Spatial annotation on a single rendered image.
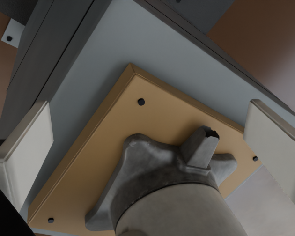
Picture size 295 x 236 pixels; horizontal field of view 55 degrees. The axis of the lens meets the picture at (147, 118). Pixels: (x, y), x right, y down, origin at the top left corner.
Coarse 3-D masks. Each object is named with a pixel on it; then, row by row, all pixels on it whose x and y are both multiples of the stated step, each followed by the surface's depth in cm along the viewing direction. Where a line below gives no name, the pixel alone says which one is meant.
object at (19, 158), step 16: (32, 112) 16; (48, 112) 18; (16, 128) 14; (32, 128) 15; (48, 128) 18; (16, 144) 13; (32, 144) 15; (48, 144) 18; (0, 160) 11; (16, 160) 13; (32, 160) 15; (0, 176) 12; (16, 176) 12; (32, 176) 15; (16, 192) 12; (16, 208) 12
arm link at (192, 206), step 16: (160, 192) 33; (176, 192) 33; (192, 192) 33; (208, 192) 34; (128, 208) 34; (144, 208) 33; (160, 208) 32; (176, 208) 31; (192, 208) 31; (208, 208) 31; (224, 208) 33; (128, 224) 33; (144, 224) 31; (160, 224) 30; (176, 224) 29; (192, 224) 29; (208, 224) 29; (224, 224) 30; (240, 224) 33
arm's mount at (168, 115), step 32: (128, 64) 33; (128, 96) 32; (160, 96) 33; (96, 128) 34; (128, 128) 35; (160, 128) 36; (192, 128) 37; (224, 128) 39; (64, 160) 38; (96, 160) 36; (256, 160) 44; (64, 192) 38; (96, 192) 40; (224, 192) 48; (32, 224) 40; (64, 224) 42
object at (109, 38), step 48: (48, 0) 72; (96, 0) 33; (144, 0) 35; (48, 48) 47; (96, 48) 31; (144, 48) 33; (192, 48) 34; (48, 96) 34; (96, 96) 35; (192, 96) 38; (240, 96) 41
